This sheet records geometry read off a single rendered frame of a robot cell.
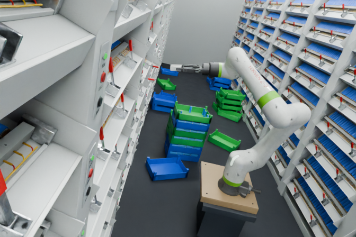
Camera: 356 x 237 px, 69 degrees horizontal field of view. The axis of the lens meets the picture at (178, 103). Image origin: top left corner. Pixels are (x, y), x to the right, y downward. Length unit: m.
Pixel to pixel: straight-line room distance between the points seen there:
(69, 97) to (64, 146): 0.08
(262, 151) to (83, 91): 1.36
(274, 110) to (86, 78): 1.08
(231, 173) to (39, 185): 1.31
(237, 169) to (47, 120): 1.27
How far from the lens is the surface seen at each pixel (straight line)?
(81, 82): 0.39
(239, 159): 1.55
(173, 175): 2.14
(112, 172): 1.01
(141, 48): 1.07
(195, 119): 2.19
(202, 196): 1.59
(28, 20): 0.30
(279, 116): 1.33
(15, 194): 0.36
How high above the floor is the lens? 1.32
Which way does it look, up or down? 22 degrees down
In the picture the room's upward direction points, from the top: 14 degrees clockwise
